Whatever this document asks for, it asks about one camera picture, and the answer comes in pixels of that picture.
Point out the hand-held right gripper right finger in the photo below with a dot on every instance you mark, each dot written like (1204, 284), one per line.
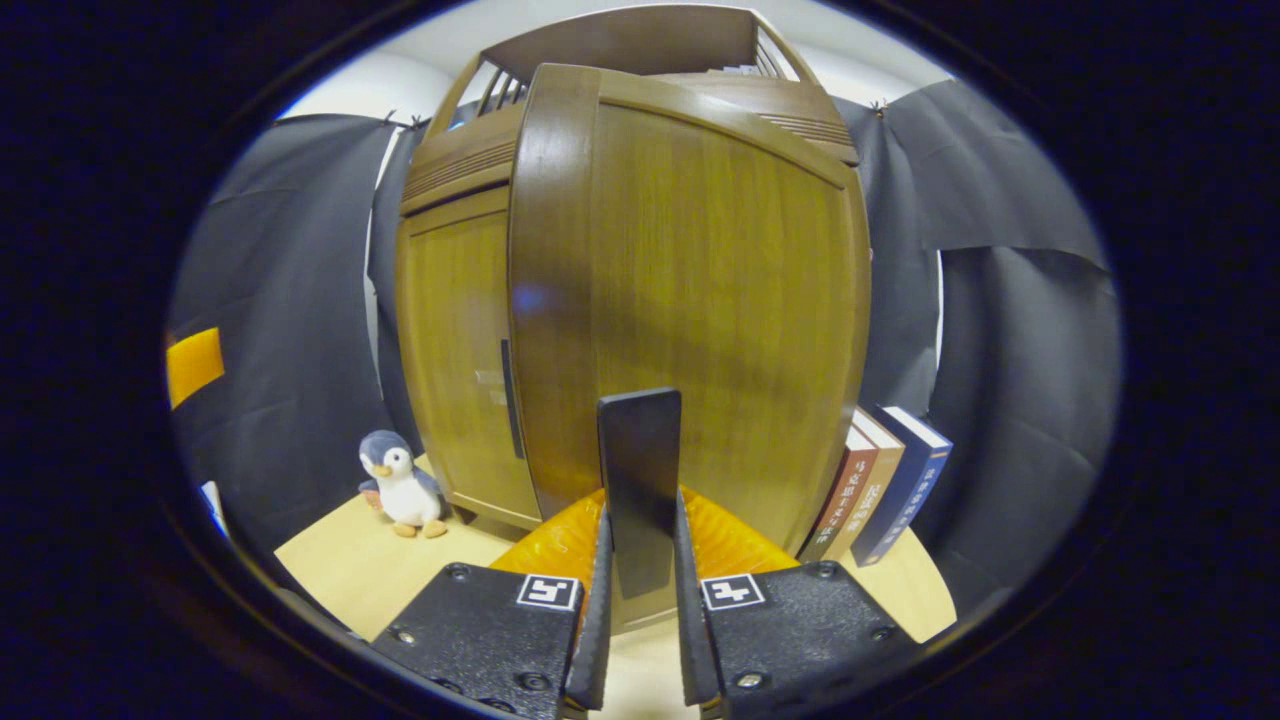
(695, 620)

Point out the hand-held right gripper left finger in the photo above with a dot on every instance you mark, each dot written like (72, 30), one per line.
(590, 620)

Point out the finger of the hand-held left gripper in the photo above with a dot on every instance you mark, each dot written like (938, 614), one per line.
(195, 365)

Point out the wooden shoe cabinet door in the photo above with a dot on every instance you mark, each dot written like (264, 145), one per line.
(460, 350)
(720, 300)

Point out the wooden double-door shoe cabinet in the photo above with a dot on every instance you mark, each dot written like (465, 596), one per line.
(620, 40)

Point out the red-brown book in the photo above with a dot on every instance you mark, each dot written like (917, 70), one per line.
(845, 490)

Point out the brown book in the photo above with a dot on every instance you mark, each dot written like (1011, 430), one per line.
(875, 480)

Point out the penguin plush toy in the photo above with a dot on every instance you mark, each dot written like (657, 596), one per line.
(402, 485)

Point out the dark blue book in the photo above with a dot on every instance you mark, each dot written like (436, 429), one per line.
(910, 480)

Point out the black backdrop cloth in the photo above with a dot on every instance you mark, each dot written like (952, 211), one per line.
(1020, 400)

